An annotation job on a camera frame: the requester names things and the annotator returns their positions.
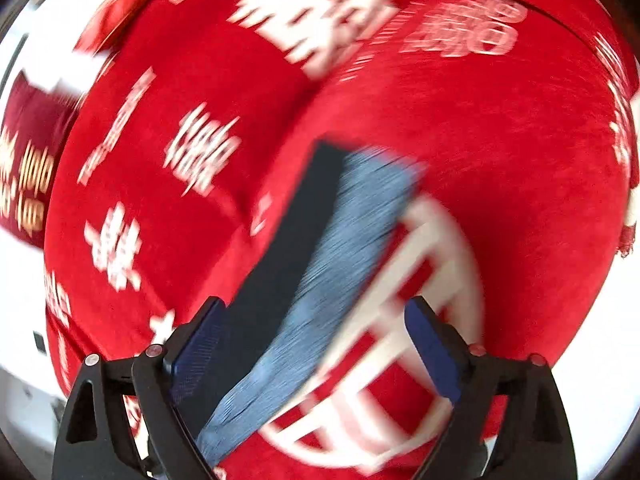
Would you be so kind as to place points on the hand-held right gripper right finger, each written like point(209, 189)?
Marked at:
point(432, 355)

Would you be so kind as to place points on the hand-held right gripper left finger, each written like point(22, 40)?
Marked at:
point(197, 347)

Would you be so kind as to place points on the black pants with grey waistband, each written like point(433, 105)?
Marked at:
point(320, 260)

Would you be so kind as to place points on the red printed blanket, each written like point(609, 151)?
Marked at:
point(500, 170)

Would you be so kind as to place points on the dark red gold-printed pillow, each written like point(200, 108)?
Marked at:
point(30, 160)

